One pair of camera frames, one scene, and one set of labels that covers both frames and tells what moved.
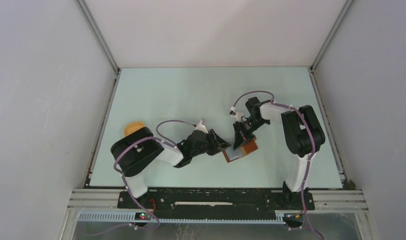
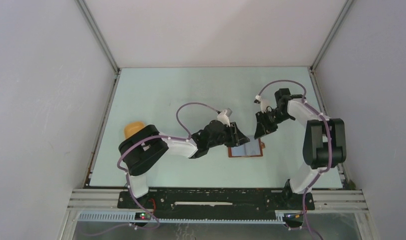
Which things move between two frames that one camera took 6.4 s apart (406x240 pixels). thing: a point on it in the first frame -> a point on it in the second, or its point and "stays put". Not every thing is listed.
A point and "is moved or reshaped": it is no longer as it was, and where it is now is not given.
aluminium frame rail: (335, 200) stays put
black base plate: (216, 203) stays put
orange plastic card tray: (132, 126) stays put
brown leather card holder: (246, 147) is moved or reshaped
